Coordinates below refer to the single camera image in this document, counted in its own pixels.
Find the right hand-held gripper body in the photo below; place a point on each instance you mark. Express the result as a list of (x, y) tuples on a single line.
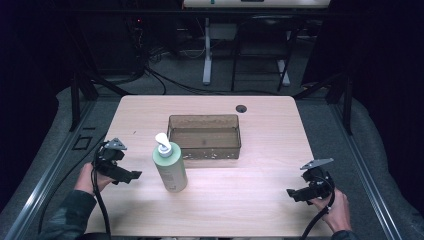
[(318, 181)]

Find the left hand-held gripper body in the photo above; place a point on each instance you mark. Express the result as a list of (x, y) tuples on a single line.
[(109, 156)]

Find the green pump bottle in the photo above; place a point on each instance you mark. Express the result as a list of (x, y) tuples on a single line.
[(171, 170)]

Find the brown transparent plastic box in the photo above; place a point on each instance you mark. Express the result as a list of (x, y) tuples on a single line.
[(204, 139)]

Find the person's left hand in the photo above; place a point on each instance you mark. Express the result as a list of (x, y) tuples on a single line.
[(85, 180)]

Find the person's right hand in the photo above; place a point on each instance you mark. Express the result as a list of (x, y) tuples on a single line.
[(338, 213)]

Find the black metal stand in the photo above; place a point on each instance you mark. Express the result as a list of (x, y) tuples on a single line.
[(347, 103), (76, 100)]

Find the white background desk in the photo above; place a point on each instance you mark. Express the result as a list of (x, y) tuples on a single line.
[(256, 3)]

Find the black square floor bracket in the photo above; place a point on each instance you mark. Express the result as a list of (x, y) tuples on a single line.
[(82, 142)]

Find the aluminium frame rail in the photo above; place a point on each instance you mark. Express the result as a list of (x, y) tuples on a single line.
[(370, 180), (43, 190)]

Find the black chair frame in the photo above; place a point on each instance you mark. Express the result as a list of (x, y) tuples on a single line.
[(263, 36)]

